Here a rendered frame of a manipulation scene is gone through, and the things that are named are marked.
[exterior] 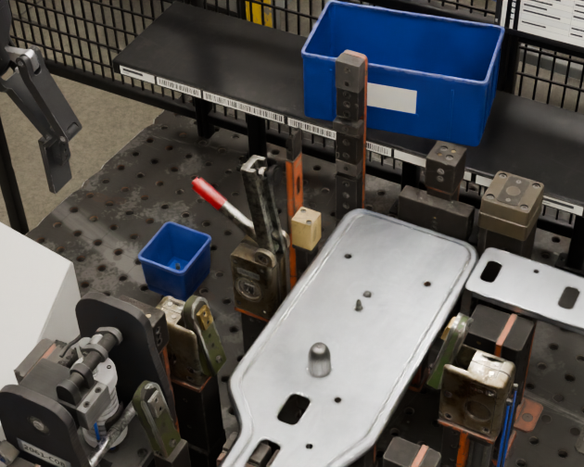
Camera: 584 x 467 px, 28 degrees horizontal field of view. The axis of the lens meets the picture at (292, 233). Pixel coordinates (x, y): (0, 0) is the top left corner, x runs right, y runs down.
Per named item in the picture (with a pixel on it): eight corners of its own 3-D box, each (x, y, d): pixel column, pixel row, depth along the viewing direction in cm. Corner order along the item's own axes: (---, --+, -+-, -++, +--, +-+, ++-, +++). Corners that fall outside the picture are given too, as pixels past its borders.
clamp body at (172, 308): (215, 505, 180) (196, 348, 155) (153, 477, 184) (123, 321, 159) (245, 460, 186) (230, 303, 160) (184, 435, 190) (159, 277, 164)
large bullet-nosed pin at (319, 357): (324, 387, 160) (323, 357, 156) (304, 379, 161) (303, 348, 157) (335, 372, 162) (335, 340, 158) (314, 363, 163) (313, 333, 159)
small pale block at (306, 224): (314, 383, 197) (311, 226, 172) (296, 375, 198) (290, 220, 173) (323, 368, 199) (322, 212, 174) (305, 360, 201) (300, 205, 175)
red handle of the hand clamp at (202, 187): (272, 257, 167) (189, 185, 166) (266, 263, 169) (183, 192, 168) (286, 238, 170) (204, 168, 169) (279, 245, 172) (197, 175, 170)
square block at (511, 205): (505, 368, 198) (529, 214, 173) (461, 352, 201) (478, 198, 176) (521, 336, 203) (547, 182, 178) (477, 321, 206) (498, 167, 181)
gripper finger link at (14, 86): (-7, 40, 115) (0, 34, 114) (69, 127, 118) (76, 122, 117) (-32, 61, 112) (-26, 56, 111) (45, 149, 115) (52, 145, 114)
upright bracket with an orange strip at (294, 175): (299, 364, 200) (292, 139, 166) (292, 361, 201) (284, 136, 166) (307, 352, 202) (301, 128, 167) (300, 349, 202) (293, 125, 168)
